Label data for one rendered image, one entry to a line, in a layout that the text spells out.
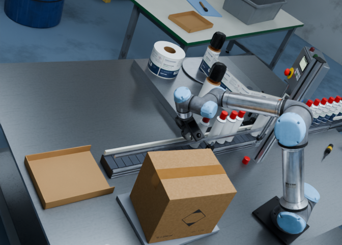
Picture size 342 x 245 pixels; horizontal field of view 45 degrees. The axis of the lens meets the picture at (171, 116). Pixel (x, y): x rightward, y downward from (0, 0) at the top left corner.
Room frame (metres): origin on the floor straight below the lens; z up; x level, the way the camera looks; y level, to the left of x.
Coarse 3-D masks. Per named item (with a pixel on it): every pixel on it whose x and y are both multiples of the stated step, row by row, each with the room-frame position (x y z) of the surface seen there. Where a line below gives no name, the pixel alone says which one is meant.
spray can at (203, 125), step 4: (200, 120) 1.69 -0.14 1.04; (204, 120) 1.67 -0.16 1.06; (208, 120) 1.68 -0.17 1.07; (200, 124) 1.67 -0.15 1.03; (204, 124) 1.67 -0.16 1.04; (208, 124) 1.68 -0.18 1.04; (200, 128) 1.67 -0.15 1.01; (204, 128) 1.67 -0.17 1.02; (204, 132) 1.67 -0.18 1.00; (192, 144) 1.67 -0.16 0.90; (196, 144) 1.67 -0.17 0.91; (196, 148) 1.68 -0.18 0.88
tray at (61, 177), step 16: (32, 160) 1.22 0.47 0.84; (48, 160) 1.25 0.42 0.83; (64, 160) 1.29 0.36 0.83; (80, 160) 1.33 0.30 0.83; (32, 176) 1.12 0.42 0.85; (48, 176) 1.17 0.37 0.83; (64, 176) 1.20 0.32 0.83; (80, 176) 1.24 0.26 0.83; (96, 176) 1.27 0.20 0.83; (48, 192) 1.09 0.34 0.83; (64, 192) 1.13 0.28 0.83; (80, 192) 1.16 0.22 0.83; (96, 192) 1.17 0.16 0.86; (112, 192) 1.23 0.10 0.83
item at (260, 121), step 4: (260, 116) 1.99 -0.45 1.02; (264, 116) 1.98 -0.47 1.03; (268, 116) 1.99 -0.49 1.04; (256, 120) 2.00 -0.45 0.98; (260, 120) 1.98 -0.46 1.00; (264, 120) 1.98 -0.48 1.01; (256, 124) 1.99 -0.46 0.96; (260, 124) 1.98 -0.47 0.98; (252, 128) 1.99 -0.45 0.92; (256, 128) 1.98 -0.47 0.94; (256, 132) 1.98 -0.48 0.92; (252, 136) 1.98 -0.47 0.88; (256, 136) 2.00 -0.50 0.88
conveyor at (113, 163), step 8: (240, 136) 1.94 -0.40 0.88; (248, 136) 1.97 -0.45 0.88; (264, 136) 2.03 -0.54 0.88; (168, 144) 1.62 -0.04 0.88; (200, 144) 1.72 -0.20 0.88; (216, 144) 1.78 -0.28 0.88; (224, 144) 1.81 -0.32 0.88; (232, 144) 1.83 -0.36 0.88; (112, 160) 1.36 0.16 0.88; (120, 160) 1.38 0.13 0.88; (128, 160) 1.40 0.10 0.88; (136, 160) 1.42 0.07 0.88; (112, 168) 1.31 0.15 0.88
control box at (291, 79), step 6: (306, 48) 1.99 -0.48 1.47; (300, 54) 1.99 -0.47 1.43; (306, 54) 1.93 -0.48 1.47; (312, 54) 1.94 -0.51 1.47; (318, 54) 1.97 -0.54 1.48; (300, 60) 1.96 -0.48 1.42; (294, 66) 1.98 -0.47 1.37; (324, 66) 1.87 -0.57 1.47; (300, 72) 1.89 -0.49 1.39; (324, 72) 1.87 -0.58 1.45; (288, 78) 1.97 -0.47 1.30; (294, 78) 1.91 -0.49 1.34; (300, 78) 1.86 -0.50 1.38; (318, 78) 1.86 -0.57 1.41; (294, 84) 1.88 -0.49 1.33; (312, 84) 1.86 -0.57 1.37; (318, 84) 1.87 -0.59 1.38; (312, 90) 1.87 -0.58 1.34; (306, 96) 1.86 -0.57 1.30
